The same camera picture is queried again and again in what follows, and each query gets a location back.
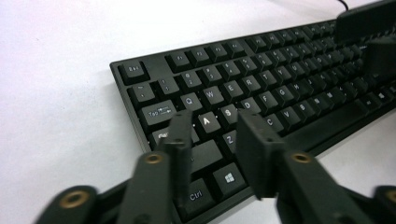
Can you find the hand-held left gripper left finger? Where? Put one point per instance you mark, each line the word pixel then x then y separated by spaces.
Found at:
pixel 183 155

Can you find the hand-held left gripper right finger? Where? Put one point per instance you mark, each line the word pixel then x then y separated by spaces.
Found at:
pixel 258 155

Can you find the black computer keyboard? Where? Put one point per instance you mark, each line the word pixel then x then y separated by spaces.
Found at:
pixel 249 84

